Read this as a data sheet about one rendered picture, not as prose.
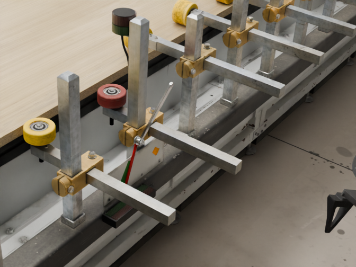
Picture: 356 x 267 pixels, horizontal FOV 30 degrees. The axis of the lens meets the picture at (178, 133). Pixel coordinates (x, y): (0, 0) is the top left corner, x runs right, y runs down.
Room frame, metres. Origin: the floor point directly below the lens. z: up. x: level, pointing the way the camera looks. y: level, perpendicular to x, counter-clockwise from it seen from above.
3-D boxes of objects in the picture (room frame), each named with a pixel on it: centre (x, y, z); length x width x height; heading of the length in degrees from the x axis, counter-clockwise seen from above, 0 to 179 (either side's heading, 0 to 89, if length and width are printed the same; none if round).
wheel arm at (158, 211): (1.26, 0.18, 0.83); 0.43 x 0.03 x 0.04; 57
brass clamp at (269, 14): (2.11, -0.31, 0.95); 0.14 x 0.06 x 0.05; 147
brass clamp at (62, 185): (1.27, 0.24, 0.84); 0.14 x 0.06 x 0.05; 147
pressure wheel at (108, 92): (1.56, 0.19, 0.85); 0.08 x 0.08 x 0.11
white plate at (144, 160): (1.43, 0.11, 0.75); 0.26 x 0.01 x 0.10; 147
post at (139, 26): (1.47, 0.11, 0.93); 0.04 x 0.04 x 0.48; 57
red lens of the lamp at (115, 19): (1.49, 0.15, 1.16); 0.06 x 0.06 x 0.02
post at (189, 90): (1.68, -0.02, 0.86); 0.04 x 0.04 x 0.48; 57
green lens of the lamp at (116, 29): (1.49, 0.15, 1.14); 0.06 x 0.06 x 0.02
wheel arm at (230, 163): (1.46, 0.02, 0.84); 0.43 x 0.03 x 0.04; 57
